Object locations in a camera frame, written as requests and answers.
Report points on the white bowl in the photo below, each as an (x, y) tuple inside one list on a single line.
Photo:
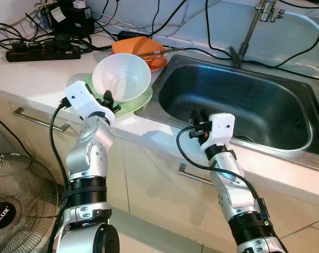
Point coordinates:
[(122, 76)]

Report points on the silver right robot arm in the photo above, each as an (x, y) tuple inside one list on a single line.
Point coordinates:
[(230, 190)]

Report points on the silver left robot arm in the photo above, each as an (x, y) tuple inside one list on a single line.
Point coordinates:
[(91, 158)]

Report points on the white kitchen cabinet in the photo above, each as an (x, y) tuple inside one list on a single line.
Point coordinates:
[(149, 195)]

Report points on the green plate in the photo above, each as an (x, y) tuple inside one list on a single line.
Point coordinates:
[(133, 107)]

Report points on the sink drain strainer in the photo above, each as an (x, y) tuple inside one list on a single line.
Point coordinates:
[(243, 138)]

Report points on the stainless steel sink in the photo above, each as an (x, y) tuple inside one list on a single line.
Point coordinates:
[(254, 100)]

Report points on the orange bowl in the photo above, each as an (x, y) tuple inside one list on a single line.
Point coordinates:
[(133, 46)]

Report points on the orange plate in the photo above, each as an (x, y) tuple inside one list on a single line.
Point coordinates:
[(158, 64)]

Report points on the small black power adapter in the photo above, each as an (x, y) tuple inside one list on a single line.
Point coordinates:
[(133, 35)]

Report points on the silver metal chopstick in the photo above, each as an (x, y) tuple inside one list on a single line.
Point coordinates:
[(159, 51)]

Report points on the metal faucet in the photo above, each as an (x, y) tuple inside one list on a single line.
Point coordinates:
[(238, 55)]

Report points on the black power strip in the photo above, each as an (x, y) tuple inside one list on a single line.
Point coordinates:
[(43, 54)]

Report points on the large black power adapter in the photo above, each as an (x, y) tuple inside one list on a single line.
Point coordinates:
[(75, 21)]

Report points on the black floor fan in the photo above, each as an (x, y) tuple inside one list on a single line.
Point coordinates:
[(4, 213)]

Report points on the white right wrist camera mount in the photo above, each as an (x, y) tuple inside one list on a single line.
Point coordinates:
[(220, 129)]

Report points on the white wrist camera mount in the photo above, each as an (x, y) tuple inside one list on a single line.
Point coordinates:
[(220, 129), (83, 100)]

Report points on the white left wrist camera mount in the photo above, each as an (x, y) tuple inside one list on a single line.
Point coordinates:
[(83, 100)]

